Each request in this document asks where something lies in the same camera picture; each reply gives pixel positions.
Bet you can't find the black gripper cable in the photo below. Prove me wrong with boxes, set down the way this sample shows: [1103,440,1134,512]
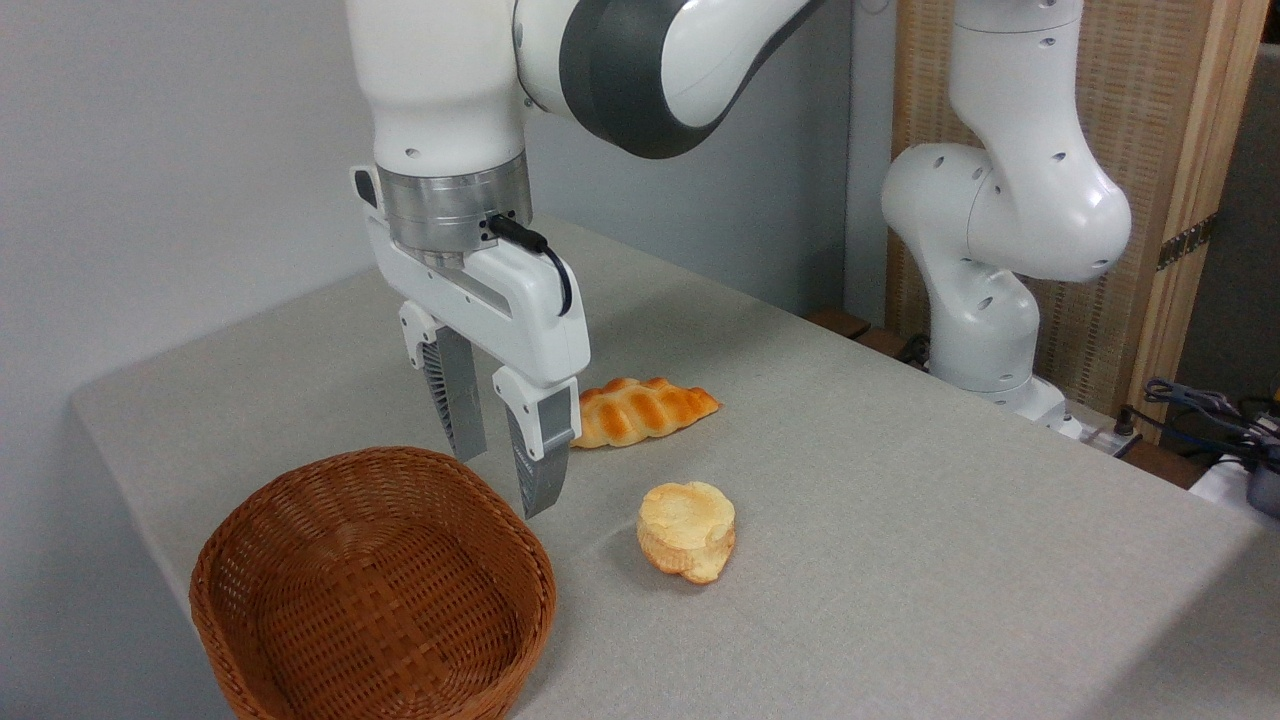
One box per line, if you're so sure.
[486,213,575,318]

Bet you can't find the round bread roll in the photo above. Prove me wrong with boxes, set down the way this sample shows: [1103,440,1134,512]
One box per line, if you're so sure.
[637,481,737,585]

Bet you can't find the brown wicker basket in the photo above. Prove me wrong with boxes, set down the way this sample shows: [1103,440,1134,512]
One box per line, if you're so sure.
[189,446,557,720]

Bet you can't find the bundle of dark cables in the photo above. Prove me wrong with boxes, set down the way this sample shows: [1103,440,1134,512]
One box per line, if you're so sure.
[1112,377,1280,519]

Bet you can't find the braided bread loaf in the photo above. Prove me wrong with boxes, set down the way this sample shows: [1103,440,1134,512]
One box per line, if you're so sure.
[570,377,721,449]

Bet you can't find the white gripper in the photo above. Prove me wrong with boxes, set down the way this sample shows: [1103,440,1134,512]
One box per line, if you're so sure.
[351,165,592,520]

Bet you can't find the wooden rattan folding screen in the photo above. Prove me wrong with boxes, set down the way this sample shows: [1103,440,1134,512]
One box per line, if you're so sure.
[886,0,1271,445]

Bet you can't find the black metal screen hinge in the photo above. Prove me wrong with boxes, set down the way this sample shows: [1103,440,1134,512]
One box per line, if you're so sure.
[1156,212,1219,272]

